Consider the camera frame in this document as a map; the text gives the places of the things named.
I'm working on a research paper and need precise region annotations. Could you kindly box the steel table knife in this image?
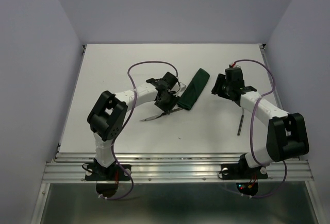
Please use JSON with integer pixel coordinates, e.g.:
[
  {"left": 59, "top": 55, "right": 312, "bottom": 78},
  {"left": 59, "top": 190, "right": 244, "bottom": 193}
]
[{"left": 140, "top": 108, "right": 182, "bottom": 122}]

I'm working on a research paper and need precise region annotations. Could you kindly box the dark green cloth napkin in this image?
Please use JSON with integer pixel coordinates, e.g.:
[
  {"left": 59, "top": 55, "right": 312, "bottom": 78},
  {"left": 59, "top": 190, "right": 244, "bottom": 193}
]
[{"left": 177, "top": 68, "right": 210, "bottom": 111}]

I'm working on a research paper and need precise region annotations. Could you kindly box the steel fork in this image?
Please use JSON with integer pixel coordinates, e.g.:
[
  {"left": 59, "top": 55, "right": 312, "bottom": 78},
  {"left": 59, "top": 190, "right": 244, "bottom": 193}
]
[{"left": 237, "top": 108, "right": 244, "bottom": 136}]

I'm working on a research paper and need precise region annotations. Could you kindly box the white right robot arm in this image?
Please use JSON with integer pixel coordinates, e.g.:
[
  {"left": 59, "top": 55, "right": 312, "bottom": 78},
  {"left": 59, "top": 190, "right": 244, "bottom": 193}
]
[{"left": 211, "top": 67, "right": 309, "bottom": 178}]

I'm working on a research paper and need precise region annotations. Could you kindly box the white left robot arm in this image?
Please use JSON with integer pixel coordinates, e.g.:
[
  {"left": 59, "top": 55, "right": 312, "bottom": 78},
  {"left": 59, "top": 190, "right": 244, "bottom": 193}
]
[{"left": 87, "top": 72, "right": 186, "bottom": 180}]

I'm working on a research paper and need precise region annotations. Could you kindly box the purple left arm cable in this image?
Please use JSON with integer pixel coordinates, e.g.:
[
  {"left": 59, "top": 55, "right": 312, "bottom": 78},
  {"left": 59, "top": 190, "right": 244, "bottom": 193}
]
[{"left": 97, "top": 61, "right": 180, "bottom": 200}]

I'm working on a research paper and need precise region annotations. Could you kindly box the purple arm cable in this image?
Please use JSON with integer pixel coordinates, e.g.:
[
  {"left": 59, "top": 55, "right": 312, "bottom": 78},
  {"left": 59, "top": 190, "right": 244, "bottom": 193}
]
[
  {"left": 230, "top": 59, "right": 288, "bottom": 199},
  {"left": 97, "top": 61, "right": 180, "bottom": 200}
]

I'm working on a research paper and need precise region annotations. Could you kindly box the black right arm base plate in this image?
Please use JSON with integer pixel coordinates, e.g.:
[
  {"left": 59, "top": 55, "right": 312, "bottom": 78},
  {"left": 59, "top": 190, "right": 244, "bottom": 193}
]
[{"left": 218, "top": 157, "right": 268, "bottom": 180}]

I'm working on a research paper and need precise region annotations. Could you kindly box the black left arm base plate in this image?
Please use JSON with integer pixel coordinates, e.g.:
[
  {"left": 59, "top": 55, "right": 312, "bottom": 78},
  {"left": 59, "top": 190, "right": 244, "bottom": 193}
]
[{"left": 81, "top": 159, "right": 130, "bottom": 182}]

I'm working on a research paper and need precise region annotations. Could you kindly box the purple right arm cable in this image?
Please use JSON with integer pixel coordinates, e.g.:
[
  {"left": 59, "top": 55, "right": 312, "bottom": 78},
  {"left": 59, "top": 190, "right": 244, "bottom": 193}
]
[{"left": 230, "top": 59, "right": 288, "bottom": 199}]

